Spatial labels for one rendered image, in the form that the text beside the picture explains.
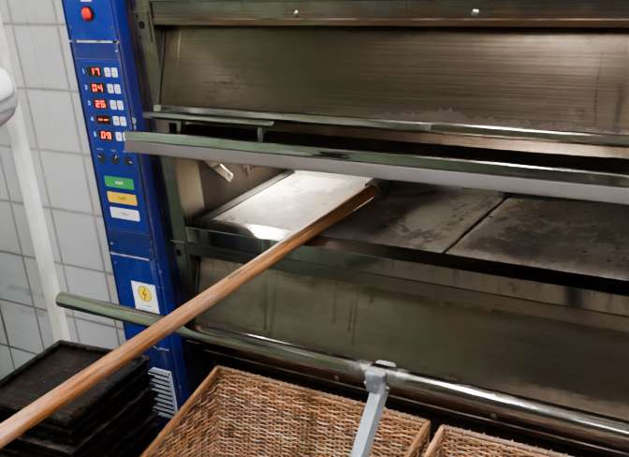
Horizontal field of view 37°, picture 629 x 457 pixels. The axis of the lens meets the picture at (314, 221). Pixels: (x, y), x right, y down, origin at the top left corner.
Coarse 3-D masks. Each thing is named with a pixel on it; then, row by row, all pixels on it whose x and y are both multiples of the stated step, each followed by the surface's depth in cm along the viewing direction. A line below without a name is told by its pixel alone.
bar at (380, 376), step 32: (128, 320) 171; (256, 352) 156; (288, 352) 152; (320, 352) 150; (384, 384) 142; (416, 384) 140; (448, 384) 137; (544, 416) 129; (576, 416) 127; (608, 416) 126; (352, 448) 141
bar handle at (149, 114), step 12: (180, 120) 185; (192, 120) 183; (204, 120) 181; (216, 120) 180; (228, 120) 178; (240, 120) 177; (252, 120) 175; (264, 120) 174; (180, 132) 185; (264, 132) 175
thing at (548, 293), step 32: (192, 224) 210; (224, 224) 208; (288, 256) 195; (320, 256) 190; (352, 256) 186; (384, 256) 182; (416, 256) 181; (448, 256) 179; (480, 288) 172; (512, 288) 168; (544, 288) 165; (576, 288) 161; (608, 288) 160
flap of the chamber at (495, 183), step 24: (144, 144) 186; (168, 144) 182; (312, 144) 187; (288, 168) 168; (312, 168) 165; (336, 168) 162; (360, 168) 159; (384, 168) 157; (408, 168) 154; (576, 168) 158; (528, 192) 144; (552, 192) 141; (576, 192) 139; (600, 192) 137; (624, 192) 136
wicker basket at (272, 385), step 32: (224, 384) 214; (256, 384) 209; (288, 384) 204; (192, 416) 208; (224, 416) 215; (256, 416) 209; (288, 416) 205; (320, 416) 200; (352, 416) 195; (384, 416) 191; (416, 416) 188; (160, 448) 201; (192, 448) 209; (224, 448) 216; (256, 448) 210; (288, 448) 206; (320, 448) 200; (384, 448) 191; (416, 448) 181
